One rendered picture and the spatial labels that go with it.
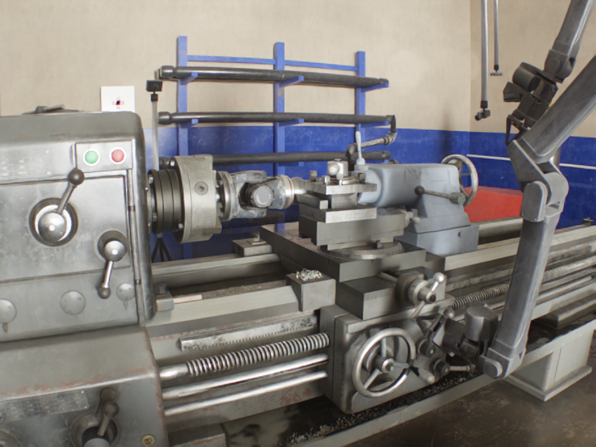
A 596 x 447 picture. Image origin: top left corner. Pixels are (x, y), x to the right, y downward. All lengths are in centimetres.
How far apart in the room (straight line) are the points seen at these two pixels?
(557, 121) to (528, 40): 523
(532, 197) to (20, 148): 100
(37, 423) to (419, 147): 535
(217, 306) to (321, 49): 413
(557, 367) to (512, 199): 205
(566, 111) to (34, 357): 114
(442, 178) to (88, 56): 340
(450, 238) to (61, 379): 134
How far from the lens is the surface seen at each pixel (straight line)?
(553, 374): 251
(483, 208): 429
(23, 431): 108
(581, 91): 81
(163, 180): 124
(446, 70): 620
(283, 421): 147
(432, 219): 165
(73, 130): 103
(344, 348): 120
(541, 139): 84
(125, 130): 103
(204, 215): 122
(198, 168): 124
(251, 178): 134
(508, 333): 96
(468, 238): 178
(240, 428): 144
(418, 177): 164
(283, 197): 137
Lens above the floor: 128
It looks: 12 degrees down
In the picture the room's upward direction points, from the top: straight up
